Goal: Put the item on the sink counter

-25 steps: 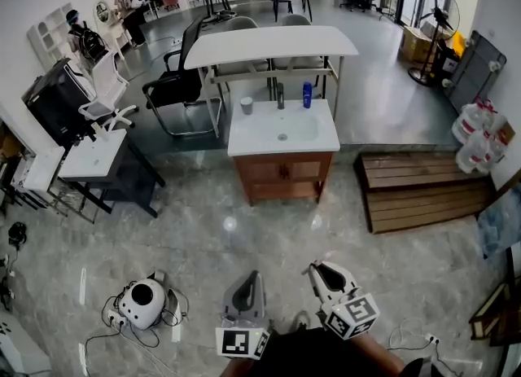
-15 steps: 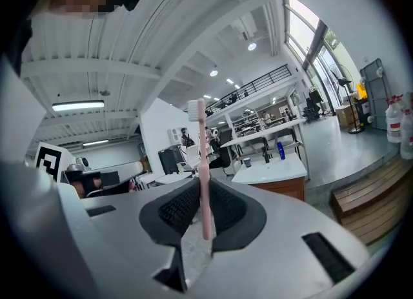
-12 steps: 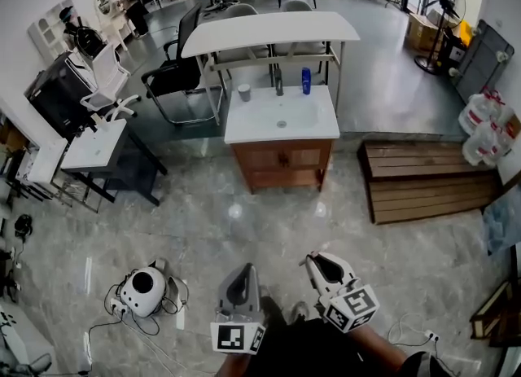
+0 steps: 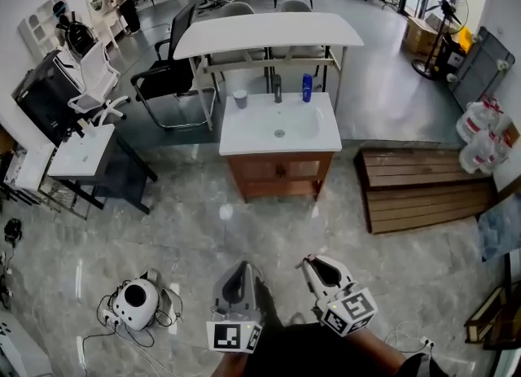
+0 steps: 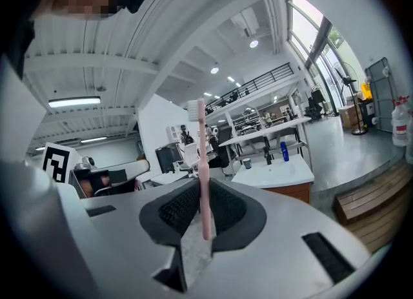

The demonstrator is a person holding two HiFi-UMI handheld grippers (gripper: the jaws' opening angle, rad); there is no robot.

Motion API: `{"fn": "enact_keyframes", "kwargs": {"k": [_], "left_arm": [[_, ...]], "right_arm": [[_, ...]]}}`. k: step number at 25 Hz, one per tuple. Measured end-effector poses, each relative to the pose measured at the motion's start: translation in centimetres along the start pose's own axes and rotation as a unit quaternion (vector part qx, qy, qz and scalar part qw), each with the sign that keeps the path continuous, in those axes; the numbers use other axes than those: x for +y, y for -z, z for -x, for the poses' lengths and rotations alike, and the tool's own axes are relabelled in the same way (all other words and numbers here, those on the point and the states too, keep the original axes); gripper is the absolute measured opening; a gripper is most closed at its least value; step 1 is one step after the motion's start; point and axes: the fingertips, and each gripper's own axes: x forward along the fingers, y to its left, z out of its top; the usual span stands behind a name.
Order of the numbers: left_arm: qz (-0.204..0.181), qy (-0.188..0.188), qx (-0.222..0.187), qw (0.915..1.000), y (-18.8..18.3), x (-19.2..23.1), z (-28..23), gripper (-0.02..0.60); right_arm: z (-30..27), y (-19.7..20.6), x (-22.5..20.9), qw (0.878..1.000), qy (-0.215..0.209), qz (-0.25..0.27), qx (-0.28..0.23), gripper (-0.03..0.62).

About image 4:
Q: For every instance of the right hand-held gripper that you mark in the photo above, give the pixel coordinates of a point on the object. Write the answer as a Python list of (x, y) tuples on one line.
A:
[(346, 306)]

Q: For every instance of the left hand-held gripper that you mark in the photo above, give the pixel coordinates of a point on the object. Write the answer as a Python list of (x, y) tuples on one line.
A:
[(248, 298)]

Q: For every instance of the blue bottle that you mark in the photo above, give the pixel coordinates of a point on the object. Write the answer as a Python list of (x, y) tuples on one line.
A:
[(307, 88)]

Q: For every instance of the grey cup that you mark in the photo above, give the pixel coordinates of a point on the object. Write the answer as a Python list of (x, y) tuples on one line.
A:
[(240, 100)]

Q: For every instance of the person's right forearm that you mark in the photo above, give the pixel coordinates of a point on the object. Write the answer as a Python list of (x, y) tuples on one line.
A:
[(374, 353)]

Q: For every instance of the person's left forearm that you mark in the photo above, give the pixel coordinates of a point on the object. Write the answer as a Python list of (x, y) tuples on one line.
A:
[(230, 365)]

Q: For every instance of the person's shoe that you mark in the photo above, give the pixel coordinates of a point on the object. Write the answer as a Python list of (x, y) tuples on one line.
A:
[(296, 318)]

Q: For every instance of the person's black trousers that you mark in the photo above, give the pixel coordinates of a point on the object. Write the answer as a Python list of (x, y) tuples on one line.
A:
[(309, 351)]

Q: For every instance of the brown wooden vanity cabinet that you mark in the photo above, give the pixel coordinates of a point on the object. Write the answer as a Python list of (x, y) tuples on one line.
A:
[(264, 174)]

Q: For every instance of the white round pod device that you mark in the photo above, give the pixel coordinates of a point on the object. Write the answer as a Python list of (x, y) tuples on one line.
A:
[(136, 304)]

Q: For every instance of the brown wooden slatted bench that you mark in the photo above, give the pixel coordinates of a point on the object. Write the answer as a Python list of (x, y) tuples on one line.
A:
[(423, 196)]

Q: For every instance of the large white washbasin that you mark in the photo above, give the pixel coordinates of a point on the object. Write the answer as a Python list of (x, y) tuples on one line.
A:
[(256, 131)]

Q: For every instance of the white power strip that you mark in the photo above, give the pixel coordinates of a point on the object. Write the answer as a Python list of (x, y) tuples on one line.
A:
[(110, 318)]

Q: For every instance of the black metal stand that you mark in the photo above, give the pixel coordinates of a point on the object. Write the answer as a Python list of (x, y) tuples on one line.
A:
[(122, 180)]

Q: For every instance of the blue plastic sheet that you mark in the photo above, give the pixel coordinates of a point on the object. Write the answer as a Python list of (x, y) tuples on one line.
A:
[(500, 229)]

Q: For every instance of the clear water jug red label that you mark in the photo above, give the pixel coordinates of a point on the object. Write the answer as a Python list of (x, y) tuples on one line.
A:
[(474, 121), (482, 153)]

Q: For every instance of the small white side table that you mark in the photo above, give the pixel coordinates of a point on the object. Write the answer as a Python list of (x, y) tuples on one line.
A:
[(81, 155)]

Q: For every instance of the white curved table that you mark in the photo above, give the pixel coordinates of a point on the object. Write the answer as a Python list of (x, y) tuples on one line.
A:
[(264, 33)]

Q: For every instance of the black office chair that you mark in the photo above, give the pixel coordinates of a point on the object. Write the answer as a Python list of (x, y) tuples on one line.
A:
[(171, 76)]

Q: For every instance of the white dotted board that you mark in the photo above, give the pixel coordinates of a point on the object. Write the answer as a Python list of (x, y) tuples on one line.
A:
[(20, 351)]

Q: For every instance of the black box with white label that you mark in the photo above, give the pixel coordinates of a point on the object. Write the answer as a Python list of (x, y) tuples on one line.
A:
[(452, 55)]

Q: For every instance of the brown cardboard box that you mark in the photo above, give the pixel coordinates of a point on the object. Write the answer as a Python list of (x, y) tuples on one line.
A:
[(417, 35)]

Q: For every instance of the black headset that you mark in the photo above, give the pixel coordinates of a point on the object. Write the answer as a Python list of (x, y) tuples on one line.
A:
[(13, 231)]

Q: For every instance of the white flat panel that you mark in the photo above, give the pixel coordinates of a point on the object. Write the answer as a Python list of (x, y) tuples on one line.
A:
[(34, 167)]

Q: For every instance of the grey shell chair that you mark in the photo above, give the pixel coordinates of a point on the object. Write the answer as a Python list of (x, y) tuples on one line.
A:
[(238, 9), (295, 5)]

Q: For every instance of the grey folded panel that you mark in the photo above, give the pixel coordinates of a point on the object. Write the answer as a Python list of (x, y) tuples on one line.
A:
[(484, 70)]

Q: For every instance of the yellow plastic sign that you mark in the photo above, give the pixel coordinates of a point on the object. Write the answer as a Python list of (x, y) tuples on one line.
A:
[(466, 37)]

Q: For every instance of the white mesh office chair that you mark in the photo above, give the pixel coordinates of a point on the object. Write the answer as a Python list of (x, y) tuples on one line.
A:
[(95, 70)]

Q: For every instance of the black standing fan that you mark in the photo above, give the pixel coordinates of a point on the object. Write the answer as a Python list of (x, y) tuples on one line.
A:
[(445, 5)]

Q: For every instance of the black machine cabinet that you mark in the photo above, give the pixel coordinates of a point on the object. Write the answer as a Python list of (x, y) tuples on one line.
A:
[(45, 98)]

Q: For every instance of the black backpack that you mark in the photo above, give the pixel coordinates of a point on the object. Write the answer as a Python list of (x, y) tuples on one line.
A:
[(79, 35)]

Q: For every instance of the white arched shelf cabinet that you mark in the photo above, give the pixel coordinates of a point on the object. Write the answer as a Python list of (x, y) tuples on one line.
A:
[(38, 31)]

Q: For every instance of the wooden black frame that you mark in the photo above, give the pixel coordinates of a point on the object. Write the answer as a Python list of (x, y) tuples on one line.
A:
[(488, 318)]

